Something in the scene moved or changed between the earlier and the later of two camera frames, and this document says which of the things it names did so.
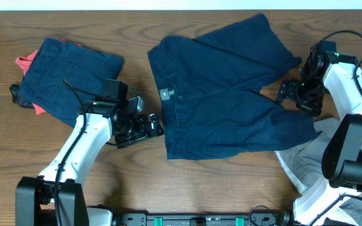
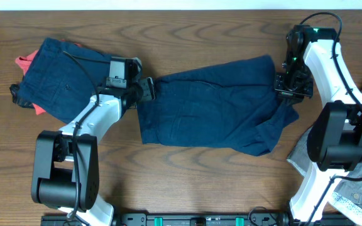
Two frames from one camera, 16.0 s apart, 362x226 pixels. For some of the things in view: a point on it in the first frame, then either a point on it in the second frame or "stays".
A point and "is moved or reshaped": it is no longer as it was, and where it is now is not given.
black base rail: [280, 218] stays
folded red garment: [26, 64] stays
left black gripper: [151, 127] → [149, 88]
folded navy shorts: [62, 76] stays
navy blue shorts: [212, 102] is moved or reshaped
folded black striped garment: [17, 98] stays
